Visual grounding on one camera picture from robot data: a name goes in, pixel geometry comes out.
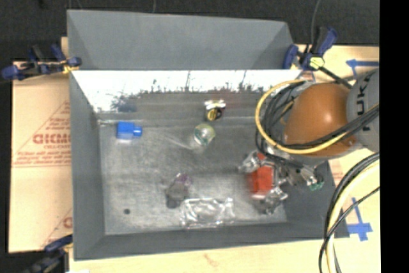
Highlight grey and purple object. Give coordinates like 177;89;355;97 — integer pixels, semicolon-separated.
165;173;194;209

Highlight clear glass ball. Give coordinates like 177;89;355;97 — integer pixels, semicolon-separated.
192;123;216;147

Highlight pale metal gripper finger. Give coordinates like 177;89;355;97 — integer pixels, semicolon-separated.
254;185;289;215
238;151;266;174

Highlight grey metal bin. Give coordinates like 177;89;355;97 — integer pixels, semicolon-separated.
66;9;350;260

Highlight black, yellow and white object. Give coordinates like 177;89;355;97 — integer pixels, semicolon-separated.
203;99;227;122

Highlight brown cardboard board, red print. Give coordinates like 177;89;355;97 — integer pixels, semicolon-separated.
8;36;75;254

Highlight clear plastic packet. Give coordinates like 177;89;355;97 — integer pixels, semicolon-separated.
180;197;236;230

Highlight blue plastic block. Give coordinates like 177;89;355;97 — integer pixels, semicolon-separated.
116;121;143;141

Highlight red block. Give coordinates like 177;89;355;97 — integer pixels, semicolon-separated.
245;153;277;199

